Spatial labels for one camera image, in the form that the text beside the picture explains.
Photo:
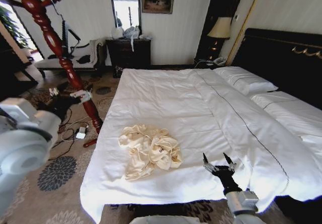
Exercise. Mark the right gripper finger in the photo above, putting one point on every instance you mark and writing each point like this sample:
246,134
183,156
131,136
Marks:
208,163
230,162

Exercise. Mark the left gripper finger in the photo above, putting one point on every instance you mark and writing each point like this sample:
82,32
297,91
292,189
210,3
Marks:
82,95
53,91

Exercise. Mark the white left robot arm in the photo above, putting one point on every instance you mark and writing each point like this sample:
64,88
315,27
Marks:
20,146

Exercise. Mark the cream crumpled clothes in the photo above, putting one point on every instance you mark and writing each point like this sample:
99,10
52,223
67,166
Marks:
153,153

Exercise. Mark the white bed duvet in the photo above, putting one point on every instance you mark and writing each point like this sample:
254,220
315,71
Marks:
181,108

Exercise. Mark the white flat bed sheet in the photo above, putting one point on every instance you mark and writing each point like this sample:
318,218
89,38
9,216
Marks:
296,113

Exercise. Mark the white power adapter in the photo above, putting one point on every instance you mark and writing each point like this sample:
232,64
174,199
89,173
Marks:
81,133

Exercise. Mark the white upholstered bench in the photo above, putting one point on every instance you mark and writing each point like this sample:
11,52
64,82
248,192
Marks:
83,55

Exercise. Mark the dark wooden cabinet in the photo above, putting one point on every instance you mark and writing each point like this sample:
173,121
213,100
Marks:
12,68

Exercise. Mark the red wooden coat rack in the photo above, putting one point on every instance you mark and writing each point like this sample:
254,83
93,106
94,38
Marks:
51,40

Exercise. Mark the black upright floor stand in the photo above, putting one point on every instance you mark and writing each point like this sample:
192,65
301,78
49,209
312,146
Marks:
66,37

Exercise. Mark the dark wooden dresser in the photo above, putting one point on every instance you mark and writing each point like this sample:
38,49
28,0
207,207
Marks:
128,54

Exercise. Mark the white robot front shell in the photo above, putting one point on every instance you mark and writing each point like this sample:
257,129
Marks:
181,220

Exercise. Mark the patterned floral rug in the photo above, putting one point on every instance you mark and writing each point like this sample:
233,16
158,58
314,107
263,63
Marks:
60,178

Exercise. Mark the white round jar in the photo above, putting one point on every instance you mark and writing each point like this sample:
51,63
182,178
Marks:
117,32

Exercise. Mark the green leafy plant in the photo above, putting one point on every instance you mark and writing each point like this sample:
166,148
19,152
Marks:
11,25

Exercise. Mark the white pillow with dark stripe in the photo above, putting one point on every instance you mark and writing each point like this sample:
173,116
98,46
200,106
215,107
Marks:
244,80

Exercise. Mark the dark nightstand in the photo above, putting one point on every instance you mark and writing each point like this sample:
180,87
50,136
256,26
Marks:
203,63

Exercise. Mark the pale desk telephone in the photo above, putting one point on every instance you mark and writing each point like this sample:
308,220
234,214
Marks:
219,60

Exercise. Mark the black headboard with gold ornament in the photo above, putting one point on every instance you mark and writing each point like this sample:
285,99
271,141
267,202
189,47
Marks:
281,58

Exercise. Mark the table lamp with cream shade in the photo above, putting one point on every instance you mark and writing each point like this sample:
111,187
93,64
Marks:
220,27

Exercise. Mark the dark framed wall mirror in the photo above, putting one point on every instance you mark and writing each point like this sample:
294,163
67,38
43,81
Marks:
125,7

